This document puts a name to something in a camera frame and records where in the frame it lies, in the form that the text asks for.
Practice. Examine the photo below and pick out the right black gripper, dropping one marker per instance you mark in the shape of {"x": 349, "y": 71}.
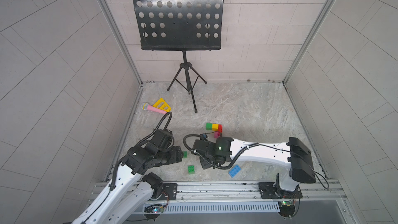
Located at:
{"x": 204, "y": 165}

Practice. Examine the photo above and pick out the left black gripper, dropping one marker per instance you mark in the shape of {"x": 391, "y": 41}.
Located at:
{"x": 176, "y": 155}

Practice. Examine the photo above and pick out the yellow lego brick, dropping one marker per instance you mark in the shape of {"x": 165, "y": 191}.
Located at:
{"x": 215, "y": 127}

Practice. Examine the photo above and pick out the blue lego brick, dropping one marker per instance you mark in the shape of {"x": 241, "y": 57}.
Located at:
{"x": 234, "y": 171}

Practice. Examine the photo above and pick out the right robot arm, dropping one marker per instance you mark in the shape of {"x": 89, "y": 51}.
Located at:
{"x": 293, "y": 155}

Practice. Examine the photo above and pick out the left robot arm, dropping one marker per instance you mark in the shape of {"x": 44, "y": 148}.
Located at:
{"x": 131, "y": 186}

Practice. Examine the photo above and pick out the yellow triangle toy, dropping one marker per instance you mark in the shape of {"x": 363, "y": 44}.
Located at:
{"x": 162, "y": 105}

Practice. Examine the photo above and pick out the pink toy microphone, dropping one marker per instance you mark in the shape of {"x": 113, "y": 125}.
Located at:
{"x": 148, "y": 107}

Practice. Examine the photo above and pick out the left circuit board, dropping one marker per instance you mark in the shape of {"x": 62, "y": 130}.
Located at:
{"x": 154, "y": 209}

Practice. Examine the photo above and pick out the circuit board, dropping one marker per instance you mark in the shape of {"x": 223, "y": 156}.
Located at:
{"x": 154, "y": 209}
{"x": 286, "y": 209}

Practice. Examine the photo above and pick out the right circuit board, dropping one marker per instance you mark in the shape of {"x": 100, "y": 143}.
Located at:
{"x": 286, "y": 209}

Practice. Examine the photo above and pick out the black perforated music stand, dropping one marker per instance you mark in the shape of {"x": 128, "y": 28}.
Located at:
{"x": 180, "y": 25}

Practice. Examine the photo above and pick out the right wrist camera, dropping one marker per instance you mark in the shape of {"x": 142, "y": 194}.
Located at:
{"x": 204, "y": 137}

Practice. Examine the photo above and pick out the aluminium mounting rail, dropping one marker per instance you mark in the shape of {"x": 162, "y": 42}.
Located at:
{"x": 207, "y": 191}

